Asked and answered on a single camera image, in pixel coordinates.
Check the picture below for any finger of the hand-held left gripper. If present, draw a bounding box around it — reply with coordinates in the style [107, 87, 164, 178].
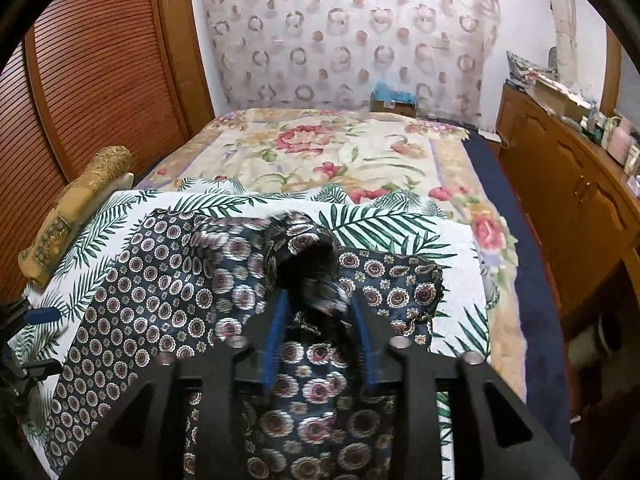
[17, 359, 65, 378]
[22, 306, 65, 325]

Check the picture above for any sheer circle print curtain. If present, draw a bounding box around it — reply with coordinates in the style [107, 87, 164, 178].
[200, 0, 502, 123]

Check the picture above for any patterned fabric bag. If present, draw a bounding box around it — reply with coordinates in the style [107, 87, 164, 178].
[505, 50, 557, 87]

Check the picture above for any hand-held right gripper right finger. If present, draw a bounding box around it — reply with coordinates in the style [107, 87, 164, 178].
[349, 299, 582, 480]

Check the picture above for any cream lace curtain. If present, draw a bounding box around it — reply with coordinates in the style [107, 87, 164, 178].
[546, 0, 578, 88]

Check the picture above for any wooden louvered door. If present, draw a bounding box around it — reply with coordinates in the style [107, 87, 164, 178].
[0, 0, 216, 301]

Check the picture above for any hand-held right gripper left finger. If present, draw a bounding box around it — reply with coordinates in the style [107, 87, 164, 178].
[60, 289, 290, 480]

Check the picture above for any golden embroidered pillow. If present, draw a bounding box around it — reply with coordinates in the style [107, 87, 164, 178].
[17, 146, 135, 288]

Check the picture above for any navy medallion print satin shirt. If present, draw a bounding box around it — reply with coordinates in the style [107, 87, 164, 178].
[45, 209, 453, 480]

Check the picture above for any white round container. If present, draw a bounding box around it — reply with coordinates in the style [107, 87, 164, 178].
[567, 321, 625, 370]

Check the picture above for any navy mattress cover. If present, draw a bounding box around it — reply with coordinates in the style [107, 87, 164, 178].
[461, 132, 575, 461]

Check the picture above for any palm leaf print sheet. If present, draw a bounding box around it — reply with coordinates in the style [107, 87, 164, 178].
[7, 182, 493, 480]

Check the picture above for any cardboard box with blue cloth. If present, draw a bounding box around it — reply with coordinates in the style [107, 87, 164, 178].
[369, 81, 418, 117]

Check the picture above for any pink jug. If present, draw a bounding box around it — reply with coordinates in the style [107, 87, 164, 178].
[606, 126, 635, 167]

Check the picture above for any open cardboard box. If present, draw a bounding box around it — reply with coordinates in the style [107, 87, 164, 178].
[531, 77, 593, 117]

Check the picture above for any floral blanket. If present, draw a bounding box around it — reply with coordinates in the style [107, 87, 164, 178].
[131, 107, 532, 401]

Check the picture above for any wooden sideboard cabinet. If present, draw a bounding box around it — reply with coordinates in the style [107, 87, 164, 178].
[496, 82, 640, 321]

